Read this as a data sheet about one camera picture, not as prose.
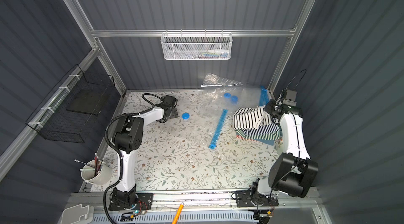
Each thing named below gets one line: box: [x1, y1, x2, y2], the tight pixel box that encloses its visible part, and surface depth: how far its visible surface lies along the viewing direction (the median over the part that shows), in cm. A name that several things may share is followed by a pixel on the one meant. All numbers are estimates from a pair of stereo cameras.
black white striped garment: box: [233, 106, 279, 130], surface depth 90 cm
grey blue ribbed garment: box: [256, 138, 275, 146], surface depth 93 cm
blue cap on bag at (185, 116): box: [182, 112, 190, 120], surface depth 107 cm
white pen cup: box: [81, 159, 113, 186], surface depth 75 cm
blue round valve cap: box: [230, 95, 239, 104], surface depth 115 cm
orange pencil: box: [172, 204, 185, 224], surface depth 72 cm
